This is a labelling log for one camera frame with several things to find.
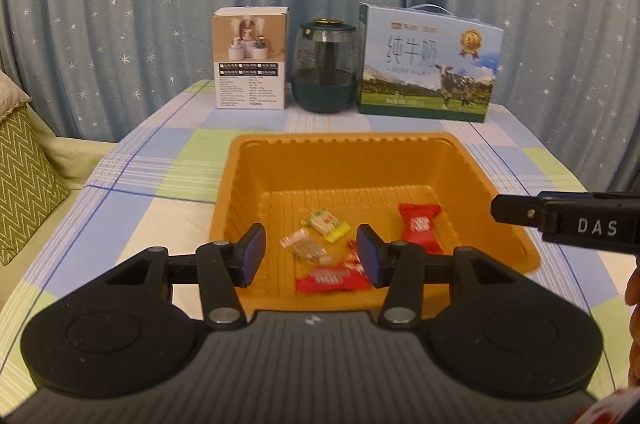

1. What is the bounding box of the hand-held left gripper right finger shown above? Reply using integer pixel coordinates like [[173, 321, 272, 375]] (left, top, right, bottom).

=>
[[356, 223, 517, 330]]

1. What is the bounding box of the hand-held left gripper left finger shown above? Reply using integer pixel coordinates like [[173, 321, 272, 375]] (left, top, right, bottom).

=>
[[102, 223, 267, 330]]

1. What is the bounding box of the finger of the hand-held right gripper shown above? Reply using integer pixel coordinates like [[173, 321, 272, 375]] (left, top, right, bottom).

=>
[[490, 191, 548, 230]]

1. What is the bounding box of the red snack packet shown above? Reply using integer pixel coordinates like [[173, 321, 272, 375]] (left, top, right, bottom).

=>
[[397, 203, 446, 255], [295, 267, 373, 296], [345, 240, 365, 276]]

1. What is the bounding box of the clear brown candy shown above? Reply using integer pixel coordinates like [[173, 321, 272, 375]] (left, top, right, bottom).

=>
[[280, 228, 327, 265]]

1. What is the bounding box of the small yellow candy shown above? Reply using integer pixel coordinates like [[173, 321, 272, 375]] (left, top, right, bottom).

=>
[[302, 209, 350, 242]]

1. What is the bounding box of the orange plastic tray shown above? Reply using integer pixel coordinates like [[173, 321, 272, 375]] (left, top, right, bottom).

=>
[[209, 133, 542, 312]]

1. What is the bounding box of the person's right hand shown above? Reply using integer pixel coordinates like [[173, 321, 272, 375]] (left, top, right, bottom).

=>
[[622, 267, 640, 402]]

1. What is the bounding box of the plaid tablecloth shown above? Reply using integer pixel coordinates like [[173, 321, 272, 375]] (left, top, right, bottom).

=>
[[0, 79, 640, 405]]

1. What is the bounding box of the blue milk carton box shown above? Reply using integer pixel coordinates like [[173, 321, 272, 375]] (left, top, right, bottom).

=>
[[356, 2, 503, 124]]

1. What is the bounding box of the red patterned cloth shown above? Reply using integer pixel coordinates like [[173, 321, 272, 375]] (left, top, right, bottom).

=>
[[570, 386, 640, 424]]

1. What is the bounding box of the dark glass jar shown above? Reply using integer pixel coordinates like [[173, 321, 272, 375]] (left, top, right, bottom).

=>
[[291, 18, 360, 113]]

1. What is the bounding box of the small white product box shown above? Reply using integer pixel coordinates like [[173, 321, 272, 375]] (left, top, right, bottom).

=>
[[211, 6, 290, 110]]

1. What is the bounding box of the cream sofa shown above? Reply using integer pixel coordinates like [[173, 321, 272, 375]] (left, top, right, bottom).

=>
[[0, 134, 118, 305]]

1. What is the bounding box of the green zigzag cushion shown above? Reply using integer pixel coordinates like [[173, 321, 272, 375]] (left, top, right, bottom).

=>
[[0, 104, 71, 266]]

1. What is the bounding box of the blue star curtain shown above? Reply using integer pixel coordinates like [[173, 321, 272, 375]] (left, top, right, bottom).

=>
[[0, 0, 640, 195]]

